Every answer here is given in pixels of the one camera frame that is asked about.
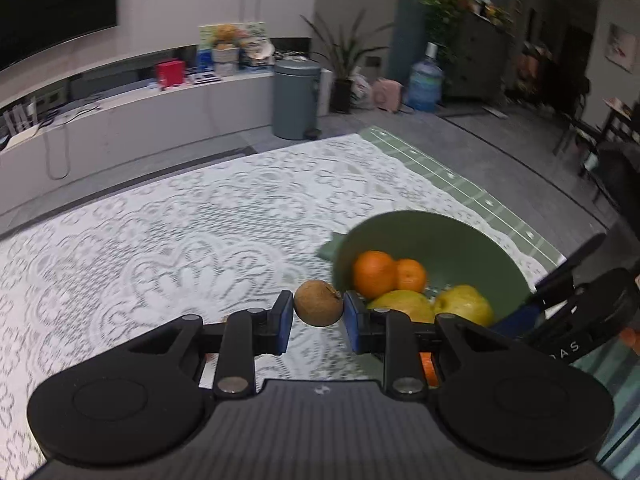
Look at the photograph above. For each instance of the grey trash can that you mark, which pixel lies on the grey trash can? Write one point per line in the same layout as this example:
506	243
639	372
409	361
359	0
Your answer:
295	100

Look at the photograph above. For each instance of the yellow pear with red blush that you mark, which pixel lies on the yellow pear with red blush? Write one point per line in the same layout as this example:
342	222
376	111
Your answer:
400	305

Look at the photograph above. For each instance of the black television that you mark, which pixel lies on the black television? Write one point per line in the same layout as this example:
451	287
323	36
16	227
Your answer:
50	0

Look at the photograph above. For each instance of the long grey TV cabinet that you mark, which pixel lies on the long grey TV cabinet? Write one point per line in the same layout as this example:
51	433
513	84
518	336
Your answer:
150	120

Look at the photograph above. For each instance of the red box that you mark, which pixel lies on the red box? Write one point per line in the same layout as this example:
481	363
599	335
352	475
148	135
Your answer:
170	74

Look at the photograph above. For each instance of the white plastic bag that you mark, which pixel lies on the white plastic bag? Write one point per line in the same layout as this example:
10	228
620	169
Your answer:
361	91

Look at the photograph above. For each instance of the dark dining table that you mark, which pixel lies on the dark dining table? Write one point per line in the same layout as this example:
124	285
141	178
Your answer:
622	110

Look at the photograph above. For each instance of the pale wall picture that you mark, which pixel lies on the pale wall picture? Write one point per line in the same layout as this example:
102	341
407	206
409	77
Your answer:
621	47

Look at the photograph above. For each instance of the leafy green plant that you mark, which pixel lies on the leafy green plant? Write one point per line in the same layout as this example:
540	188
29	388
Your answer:
445	0

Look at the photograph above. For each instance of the potted plant with long leaves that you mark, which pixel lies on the potted plant with long leaves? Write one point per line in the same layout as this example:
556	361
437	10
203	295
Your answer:
342	95

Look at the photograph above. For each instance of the dark cabinet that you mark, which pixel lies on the dark cabinet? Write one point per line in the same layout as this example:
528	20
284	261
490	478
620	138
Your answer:
475	60

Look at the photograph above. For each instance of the yellow green pear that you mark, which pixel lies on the yellow green pear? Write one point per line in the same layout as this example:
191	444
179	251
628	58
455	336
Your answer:
465	305

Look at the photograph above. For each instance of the white lace tablecloth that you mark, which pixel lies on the white lace tablecloth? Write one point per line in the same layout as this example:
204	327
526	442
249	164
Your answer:
175	220

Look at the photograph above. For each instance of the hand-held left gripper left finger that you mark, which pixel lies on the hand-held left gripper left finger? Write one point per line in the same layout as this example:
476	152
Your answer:
286	322

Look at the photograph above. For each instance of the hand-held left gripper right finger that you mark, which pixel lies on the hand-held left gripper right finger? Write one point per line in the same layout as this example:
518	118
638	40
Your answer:
352	322

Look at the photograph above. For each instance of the colourful printed box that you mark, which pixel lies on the colourful printed box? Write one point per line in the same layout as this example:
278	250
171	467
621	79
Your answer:
225	47

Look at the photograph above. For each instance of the blue water jug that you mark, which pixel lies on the blue water jug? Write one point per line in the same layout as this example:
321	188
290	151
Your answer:
425	85

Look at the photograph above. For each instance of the green bowl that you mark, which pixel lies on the green bowl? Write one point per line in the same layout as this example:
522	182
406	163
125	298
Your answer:
450	240

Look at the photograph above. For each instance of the dark sofa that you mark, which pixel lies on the dark sofa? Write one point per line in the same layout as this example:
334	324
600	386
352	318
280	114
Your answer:
620	185

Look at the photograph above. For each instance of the dark dining chair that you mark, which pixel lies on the dark dining chair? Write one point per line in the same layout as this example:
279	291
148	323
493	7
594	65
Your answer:
575	130

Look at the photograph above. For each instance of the brown kiwi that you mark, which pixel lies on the brown kiwi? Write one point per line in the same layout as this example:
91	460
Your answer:
319	304

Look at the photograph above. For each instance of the pink bag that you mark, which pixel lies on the pink bag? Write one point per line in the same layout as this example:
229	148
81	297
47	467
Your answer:
387	95

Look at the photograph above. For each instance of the white router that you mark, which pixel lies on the white router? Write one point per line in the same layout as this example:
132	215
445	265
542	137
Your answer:
20	116

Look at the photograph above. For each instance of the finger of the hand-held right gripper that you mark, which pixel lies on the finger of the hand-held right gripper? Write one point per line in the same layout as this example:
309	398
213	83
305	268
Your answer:
565	272
520	321

